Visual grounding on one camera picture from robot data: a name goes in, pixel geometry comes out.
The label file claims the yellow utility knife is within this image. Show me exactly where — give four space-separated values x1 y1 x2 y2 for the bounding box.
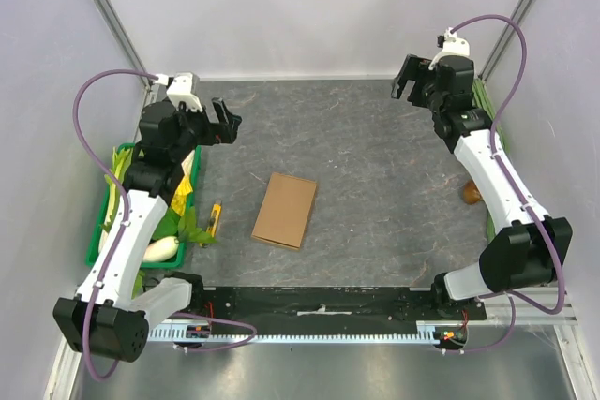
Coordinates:
201 200 222 247

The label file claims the green long beans bundle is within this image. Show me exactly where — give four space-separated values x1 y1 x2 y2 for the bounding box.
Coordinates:
472 78 496 243

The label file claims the brown toy mushroom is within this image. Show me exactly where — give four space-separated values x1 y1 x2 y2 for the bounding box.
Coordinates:
462 180 483 205

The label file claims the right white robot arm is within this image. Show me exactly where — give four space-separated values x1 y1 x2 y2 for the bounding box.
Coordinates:
391 54 573 319

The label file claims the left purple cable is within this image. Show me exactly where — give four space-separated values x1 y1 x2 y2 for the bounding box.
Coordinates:
73 68 258 381

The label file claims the green plastic basket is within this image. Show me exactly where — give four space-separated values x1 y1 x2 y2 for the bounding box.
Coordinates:
85 143 201 269

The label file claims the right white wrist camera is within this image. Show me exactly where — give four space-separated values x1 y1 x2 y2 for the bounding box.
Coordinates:
428 28 471 70

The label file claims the white toy radish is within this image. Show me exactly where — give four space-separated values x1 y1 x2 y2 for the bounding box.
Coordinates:
142 236 179 263

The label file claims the brown cardboard box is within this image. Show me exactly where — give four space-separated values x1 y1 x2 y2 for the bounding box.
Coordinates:
251 172 318 250

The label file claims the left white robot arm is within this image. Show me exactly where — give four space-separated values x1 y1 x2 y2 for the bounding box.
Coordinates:
52 97 242 363

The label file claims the yellow toy napa cabbage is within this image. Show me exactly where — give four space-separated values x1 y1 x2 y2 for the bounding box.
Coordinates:
171 151 195 216

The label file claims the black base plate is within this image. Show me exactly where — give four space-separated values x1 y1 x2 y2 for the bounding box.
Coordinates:
152 285 488 336

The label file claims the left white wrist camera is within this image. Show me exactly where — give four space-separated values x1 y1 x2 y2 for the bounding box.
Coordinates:
154 72 203 112

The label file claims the grey slotted cable duct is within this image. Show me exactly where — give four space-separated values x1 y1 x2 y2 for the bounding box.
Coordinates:
148 319 440 346

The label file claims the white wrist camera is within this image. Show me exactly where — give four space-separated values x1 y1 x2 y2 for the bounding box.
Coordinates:
154 72 203 112
428 28 471 70

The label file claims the green leafy vegetable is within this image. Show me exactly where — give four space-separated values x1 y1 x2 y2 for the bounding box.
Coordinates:
101 147 133 233

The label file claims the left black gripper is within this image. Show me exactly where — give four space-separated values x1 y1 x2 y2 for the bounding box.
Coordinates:
170 97 240 161

